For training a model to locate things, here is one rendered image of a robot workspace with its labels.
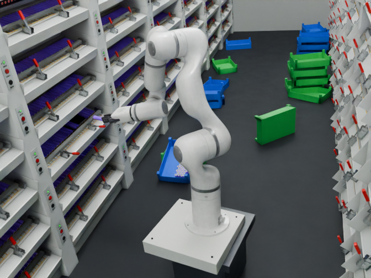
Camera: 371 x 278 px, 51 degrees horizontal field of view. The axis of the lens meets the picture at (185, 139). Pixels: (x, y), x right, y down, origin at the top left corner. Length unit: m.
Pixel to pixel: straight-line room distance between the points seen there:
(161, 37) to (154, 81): 0.31
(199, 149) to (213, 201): 0.26
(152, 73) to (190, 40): 0.28
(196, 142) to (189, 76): 0.24
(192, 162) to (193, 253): 0.36
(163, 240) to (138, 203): 0.79
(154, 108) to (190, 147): 0.42
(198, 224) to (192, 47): 0.70
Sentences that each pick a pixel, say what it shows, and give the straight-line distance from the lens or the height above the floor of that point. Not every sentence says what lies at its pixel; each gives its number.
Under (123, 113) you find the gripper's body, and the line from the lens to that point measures 1.84.
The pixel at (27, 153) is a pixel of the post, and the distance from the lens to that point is 1.68.
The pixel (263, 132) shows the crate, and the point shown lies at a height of 0.10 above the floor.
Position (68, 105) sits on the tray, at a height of 0.72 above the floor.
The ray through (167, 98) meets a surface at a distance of 3.28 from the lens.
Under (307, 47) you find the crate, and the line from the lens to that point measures 4.47.
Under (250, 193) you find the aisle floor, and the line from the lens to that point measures 2.35.
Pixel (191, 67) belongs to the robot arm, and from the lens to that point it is 1.45.
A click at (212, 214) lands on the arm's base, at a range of 1.60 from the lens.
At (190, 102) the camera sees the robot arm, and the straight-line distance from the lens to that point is 1.43.
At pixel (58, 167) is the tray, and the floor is 0.52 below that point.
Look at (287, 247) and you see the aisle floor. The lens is 2.05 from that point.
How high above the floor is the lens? 1.45
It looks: 29 degrees down
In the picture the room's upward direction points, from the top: 7 degrees counter-clockwise
